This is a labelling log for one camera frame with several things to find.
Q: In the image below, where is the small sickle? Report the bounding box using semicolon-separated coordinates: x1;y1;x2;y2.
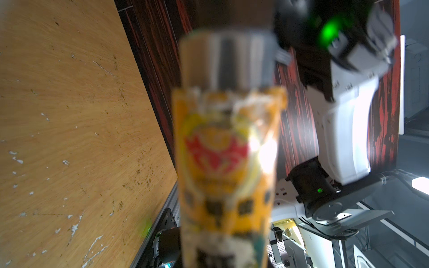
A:
172;1;287;268

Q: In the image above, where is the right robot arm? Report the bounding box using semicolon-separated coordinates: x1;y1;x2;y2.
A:
273;1;398;240

